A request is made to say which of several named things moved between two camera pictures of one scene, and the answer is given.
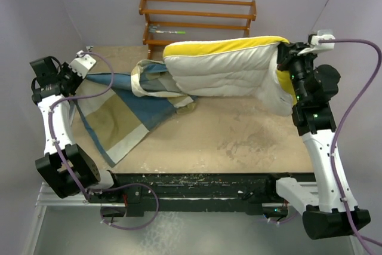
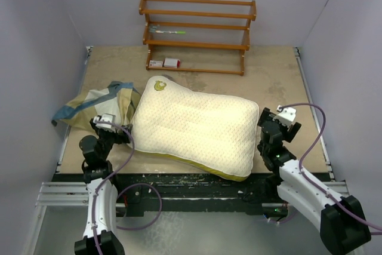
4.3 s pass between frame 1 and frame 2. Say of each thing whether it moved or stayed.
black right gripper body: moved
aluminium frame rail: stayed
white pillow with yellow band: moved
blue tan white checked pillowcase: moved
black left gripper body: moved
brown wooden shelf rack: stayed
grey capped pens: stayed
